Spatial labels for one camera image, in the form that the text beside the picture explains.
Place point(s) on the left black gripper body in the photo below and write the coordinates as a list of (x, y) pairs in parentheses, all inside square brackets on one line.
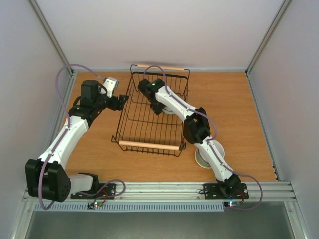
[(114, 106)]

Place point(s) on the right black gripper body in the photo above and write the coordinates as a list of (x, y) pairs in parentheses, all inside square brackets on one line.
[(157, 107)]

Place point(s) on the blue patterned white bowl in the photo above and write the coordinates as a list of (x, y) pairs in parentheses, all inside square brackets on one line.
[(168, 111)]

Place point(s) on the plain white bowl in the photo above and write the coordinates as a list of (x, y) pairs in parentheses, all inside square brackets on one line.
[(219, 148)]

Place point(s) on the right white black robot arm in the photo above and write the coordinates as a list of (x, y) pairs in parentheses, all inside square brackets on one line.
[(196, 130)]

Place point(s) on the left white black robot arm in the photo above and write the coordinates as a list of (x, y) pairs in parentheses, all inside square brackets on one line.
[(46, 177)]

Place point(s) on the green bowl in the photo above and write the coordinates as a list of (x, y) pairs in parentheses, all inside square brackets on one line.
[(200, 161)]

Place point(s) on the left circuit board with leds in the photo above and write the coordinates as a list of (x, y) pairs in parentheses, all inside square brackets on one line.
[(96, 204)]

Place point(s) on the circuit board with leds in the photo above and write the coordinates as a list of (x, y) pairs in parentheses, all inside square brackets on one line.
[(96, 204), (231, 204)]

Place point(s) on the right circuit board with leds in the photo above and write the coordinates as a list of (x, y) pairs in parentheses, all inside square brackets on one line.
[(231, 204)]

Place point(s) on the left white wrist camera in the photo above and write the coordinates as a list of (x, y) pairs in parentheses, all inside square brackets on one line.
[(110, 84)]

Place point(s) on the black wire dish rack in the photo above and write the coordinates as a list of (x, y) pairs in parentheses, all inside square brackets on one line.
[(140, 129)]

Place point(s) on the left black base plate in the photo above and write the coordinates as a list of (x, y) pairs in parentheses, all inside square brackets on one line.
[(110, 189)]

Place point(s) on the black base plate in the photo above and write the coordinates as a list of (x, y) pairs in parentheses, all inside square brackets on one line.
[(110, 189), (211, 191)]

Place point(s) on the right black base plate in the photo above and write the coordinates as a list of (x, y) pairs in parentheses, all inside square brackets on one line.
[(211, 191)]

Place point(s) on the grey slotted cable duct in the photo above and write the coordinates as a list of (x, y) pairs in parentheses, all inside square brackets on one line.
[(132, 207)]

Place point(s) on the aluminium rail front frame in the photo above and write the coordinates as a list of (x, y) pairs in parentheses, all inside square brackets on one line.
[(193, 191)]

